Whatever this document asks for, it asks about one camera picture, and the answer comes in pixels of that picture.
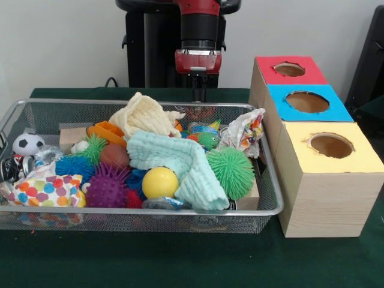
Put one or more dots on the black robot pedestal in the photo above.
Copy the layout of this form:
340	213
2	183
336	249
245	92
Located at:
150	54

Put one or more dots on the green spiky ball with eyes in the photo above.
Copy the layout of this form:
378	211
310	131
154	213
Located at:
94	147

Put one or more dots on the wooden box with three holes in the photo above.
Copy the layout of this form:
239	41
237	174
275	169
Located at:
330	204

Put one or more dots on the mint green waffle cloth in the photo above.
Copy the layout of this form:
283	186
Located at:
195	168

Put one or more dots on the tiger plush toy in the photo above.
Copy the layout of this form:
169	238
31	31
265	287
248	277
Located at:
204	112

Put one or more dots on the plain blue spiky ball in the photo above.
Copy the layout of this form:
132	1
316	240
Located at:
73	166

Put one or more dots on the small soccer ball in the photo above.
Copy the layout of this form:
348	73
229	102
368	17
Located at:
28	144

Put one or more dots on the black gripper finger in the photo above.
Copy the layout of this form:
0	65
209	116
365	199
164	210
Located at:
196	88
203	88

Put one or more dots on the brown toy football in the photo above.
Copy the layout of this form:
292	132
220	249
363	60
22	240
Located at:
114	155

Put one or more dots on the dark green tablecloth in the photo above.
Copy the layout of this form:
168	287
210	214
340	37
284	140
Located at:
180	261

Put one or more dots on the cream waffle cloth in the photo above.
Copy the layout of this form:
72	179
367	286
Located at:
144	118

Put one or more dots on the plain green spiky ball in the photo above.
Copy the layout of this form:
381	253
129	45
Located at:
231	172

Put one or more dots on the clear mesh bin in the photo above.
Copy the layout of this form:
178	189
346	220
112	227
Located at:
270	192

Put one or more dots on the multicoloured patterned cloth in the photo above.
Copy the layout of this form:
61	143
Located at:
45	189

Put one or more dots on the black upright panel stand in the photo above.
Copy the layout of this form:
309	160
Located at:
369	60

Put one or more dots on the smooth yellow ball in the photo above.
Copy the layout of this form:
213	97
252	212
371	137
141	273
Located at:
160	183

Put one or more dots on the purple spiky toy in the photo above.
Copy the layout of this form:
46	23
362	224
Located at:
106	189

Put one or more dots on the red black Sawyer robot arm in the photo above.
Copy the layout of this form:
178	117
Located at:
198	27

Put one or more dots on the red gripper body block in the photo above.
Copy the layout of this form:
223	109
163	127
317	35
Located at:
198	61

